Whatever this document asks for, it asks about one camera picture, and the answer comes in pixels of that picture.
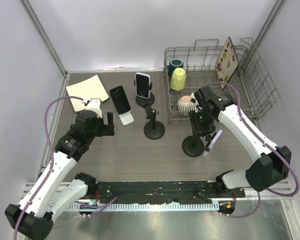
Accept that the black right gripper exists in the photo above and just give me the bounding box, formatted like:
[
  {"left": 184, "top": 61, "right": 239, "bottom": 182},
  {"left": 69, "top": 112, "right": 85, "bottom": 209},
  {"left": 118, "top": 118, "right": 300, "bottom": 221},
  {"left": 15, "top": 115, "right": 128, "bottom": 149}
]
[{"left": 189, "top": 109, "right": 216, "bottom": 139}]

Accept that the lilac-case phone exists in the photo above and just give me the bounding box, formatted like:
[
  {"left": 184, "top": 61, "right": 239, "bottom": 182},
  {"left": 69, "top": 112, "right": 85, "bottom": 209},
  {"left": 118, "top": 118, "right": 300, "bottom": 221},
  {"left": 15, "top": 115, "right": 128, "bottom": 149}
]
[
  {"left": 135, "top": 72, "right": 150, "bottom": 99},
  {"left": 203, "top": 129, "right": 223, "bottom": 156}
]

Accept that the black round-base phone stand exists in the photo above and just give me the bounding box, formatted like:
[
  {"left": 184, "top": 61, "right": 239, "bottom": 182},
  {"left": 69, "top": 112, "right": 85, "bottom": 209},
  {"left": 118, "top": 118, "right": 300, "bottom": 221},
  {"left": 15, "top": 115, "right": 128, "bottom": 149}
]
[{"left": 143, "top": 104, "right": 165, "bottom": 140}]

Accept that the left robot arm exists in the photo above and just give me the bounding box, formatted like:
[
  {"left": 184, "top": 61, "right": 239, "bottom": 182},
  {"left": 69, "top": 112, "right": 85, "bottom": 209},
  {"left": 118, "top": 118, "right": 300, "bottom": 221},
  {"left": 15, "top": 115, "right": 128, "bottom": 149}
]
[{"left": 4, "top": 110, "right": 114, "bottom": 240}]

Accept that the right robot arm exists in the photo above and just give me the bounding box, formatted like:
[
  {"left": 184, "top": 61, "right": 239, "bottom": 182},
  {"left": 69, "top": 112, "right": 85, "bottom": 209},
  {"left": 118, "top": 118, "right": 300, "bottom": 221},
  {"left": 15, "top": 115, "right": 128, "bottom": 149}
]
[{"left": 182, "top": 85, "right": 292, "bottom": 198}]

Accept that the white folding phone stand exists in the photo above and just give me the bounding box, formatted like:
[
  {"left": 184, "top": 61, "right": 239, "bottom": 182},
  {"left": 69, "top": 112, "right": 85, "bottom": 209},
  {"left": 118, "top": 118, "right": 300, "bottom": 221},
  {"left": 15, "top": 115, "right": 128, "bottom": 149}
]
[{"left": 118, "top": 111, "right": 134, "bottom": 126}]

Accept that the black phone on white stand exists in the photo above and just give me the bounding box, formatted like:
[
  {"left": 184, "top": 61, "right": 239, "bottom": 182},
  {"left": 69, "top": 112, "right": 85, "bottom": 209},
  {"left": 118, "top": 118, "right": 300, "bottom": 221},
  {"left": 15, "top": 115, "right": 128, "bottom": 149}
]
[{"left": 109, "top": 85, "right": 131, "bottom": 115}]

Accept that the striped white ceramic bowl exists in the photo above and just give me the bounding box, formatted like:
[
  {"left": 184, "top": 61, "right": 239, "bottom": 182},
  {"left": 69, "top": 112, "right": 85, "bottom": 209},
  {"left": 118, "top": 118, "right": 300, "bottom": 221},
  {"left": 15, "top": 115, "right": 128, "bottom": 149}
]
[{"left": 177, "top": 95, "right": 196, "bottom": 116}]

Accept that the white square plate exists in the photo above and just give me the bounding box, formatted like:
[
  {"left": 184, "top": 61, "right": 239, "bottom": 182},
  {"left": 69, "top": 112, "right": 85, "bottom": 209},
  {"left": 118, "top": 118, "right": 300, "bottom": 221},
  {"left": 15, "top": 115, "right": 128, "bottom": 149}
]
[{"left": 66, "top": 74, "right": 109, "bottom": 102}]

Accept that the yellow faceted cup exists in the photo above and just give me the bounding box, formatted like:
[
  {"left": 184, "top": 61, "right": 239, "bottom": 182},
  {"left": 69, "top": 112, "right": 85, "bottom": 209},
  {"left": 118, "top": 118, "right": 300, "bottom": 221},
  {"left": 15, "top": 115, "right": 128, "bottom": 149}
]
[{"left": 170, "top": 67, "right": 186, "bottom": 91}]

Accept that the floral square plate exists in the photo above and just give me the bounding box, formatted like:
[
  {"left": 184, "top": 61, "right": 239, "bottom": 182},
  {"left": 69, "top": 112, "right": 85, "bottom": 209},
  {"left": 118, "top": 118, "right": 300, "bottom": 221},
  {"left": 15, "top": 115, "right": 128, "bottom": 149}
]
[{"left": 215, "top": 37, "right": 239, "bottom": 91}]

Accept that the dark green mug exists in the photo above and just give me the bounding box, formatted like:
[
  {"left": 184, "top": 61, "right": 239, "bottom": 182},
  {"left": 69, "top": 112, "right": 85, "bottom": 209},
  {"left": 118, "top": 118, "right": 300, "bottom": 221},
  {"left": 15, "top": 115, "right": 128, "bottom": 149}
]
[{"left": 168, "top": 58, "right": 184, "bottom": 74}]

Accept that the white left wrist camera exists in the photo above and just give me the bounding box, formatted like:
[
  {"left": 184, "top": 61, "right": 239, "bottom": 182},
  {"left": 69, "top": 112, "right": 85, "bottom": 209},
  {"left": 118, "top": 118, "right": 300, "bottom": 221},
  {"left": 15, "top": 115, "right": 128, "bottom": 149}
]
[{"left": 81, "top": 98, "right": 103, "bottom": 118}]

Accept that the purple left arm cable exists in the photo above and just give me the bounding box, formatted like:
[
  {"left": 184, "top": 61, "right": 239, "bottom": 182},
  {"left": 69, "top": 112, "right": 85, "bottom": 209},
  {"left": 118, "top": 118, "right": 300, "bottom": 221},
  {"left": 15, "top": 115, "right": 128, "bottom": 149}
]
[{"left": 12, "top": 96, "right": 119, "bottom": 240}]

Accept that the grey wire dish rack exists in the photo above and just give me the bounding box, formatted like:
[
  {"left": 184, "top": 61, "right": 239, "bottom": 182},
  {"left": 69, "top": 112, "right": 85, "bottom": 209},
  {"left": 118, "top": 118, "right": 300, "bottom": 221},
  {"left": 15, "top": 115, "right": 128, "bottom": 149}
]
[{"left": 164, "top": 38, "right": 280, "bottom": 123}]

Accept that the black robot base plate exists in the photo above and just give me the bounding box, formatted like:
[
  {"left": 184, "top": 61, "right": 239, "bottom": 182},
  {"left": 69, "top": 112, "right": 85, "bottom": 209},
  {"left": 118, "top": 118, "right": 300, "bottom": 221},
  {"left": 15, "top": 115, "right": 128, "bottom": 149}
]
[{"left": 79, "top": 180, "right": 246, "bottom": 205}]

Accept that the white slotted cable duct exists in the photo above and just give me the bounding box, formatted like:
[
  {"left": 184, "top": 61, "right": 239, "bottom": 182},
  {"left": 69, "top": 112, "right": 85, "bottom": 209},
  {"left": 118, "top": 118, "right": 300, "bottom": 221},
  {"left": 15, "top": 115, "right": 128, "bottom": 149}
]
[{"left": 69, "top": 201, "right": 220, "bottom": 213}]

